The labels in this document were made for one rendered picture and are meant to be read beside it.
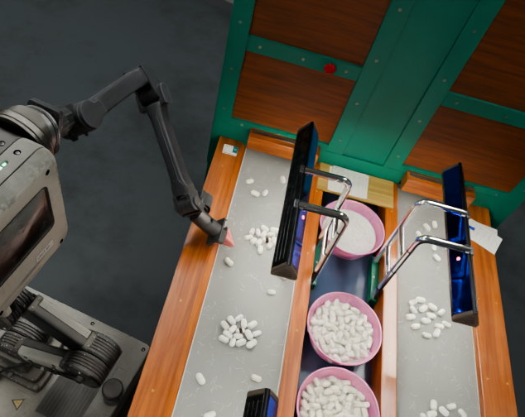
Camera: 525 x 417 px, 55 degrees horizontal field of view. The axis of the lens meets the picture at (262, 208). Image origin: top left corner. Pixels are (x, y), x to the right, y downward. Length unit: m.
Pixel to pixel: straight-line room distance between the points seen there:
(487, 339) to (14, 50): 3.24
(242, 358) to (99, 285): 1.12
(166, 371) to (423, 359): 0.88
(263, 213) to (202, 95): 1.69
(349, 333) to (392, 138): 0.79
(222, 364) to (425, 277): 0.87
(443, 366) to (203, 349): 0.83
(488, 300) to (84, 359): 1.45
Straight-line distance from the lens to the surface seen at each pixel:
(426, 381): 1.88
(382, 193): 2.20
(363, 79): 1.92
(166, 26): 4.11
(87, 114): 1.39
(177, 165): 1.69
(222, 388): 1.66
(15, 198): 1.12
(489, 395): 1.96
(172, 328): 1.68
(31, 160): 1.16
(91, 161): 3.08
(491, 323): 2.09
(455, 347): 1.99
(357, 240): 2.06
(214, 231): 1.76
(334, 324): 1.84
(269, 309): 1.78
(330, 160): 2.20
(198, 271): 1.78
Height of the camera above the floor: 2.31
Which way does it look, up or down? 51 degrees down
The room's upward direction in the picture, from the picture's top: 19 degrees clockwise
